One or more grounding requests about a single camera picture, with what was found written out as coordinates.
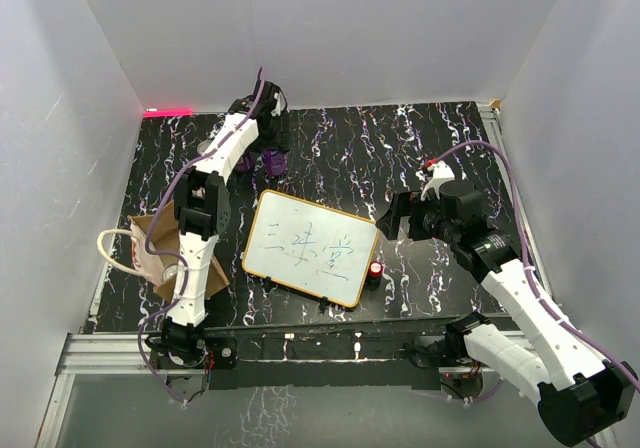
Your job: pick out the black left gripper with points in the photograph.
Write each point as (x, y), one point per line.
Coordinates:
(280, 142)

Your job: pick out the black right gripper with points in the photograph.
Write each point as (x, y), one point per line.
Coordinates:
(405, 204)

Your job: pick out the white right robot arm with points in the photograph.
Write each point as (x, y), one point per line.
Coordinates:
(577, 392)

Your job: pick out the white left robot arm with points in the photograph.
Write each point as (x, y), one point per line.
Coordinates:
(257, 123)

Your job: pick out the yellow framed whiteboard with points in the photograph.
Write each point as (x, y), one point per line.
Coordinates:
(316, 250)

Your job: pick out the red light strip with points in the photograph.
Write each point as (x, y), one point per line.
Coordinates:
(158, 113)

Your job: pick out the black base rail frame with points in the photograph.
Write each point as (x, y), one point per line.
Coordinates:
(391, 352)

